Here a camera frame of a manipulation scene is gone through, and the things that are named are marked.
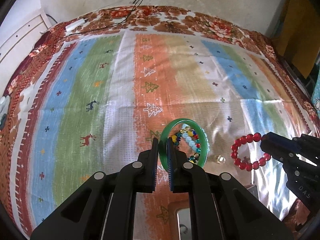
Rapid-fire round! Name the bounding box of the dark red bead bracelet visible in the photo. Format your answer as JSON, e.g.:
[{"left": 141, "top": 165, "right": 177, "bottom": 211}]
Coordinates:
[{"left": 230, "top": 132, "right": 272, "bottom": 172}]

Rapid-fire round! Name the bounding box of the silver metal jewelry tin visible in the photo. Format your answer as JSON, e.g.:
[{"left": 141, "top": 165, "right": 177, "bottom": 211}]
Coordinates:
[{"left": 168, "top": 183, "right": 261, "bottom": 240}]

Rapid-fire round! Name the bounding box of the light blue bead bracelet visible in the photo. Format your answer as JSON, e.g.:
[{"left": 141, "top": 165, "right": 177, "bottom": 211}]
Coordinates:
[{"left": 181, "top": 123, "right": 208, "bottom": 153}]

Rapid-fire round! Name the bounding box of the multicolour glass bead bracelet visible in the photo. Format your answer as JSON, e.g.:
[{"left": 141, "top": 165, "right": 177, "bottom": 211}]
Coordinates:
[{"left": 171, "top": 127, "right": 202, "bottom": 164}]

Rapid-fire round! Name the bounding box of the green jade bangle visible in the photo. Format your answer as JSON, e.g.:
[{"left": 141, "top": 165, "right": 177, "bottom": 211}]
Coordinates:
[{"left": 159, "top": 118, "right": 210, "bottom": 171}]

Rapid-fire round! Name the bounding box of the yellow wooden cabinet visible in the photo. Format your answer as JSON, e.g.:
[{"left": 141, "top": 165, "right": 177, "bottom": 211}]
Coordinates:
[{"left": 274, "top": 0, "right": 319, "bottom": 78}]

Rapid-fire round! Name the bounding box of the striped colourful bed blanket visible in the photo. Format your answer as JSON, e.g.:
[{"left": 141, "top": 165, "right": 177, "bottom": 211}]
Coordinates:
[{"left": 10, "top": 32, "right": 316, "bottom": 240}]

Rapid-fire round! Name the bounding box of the white wooden headboard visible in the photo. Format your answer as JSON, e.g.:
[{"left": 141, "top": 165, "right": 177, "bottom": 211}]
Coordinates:
[{"left": 1, "top": 10, "right": 52, "bottom": 87}]

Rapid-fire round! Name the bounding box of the white charger adapter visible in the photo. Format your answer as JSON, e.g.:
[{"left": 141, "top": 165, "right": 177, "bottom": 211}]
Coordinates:
[{"left": 65, "top": 18, "right": 85, "bottom": 32}]

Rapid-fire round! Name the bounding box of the floral brown bed sheet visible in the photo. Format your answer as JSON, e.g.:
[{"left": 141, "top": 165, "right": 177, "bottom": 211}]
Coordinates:
[{"left": 0, "top": 4, "right": 320, "bottom": 240}]

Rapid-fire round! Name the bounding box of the black charging cable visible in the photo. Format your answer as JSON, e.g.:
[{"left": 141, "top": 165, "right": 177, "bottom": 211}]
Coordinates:
[{"left": 39, "top": 0, "right": 161, "bottom": 38}]

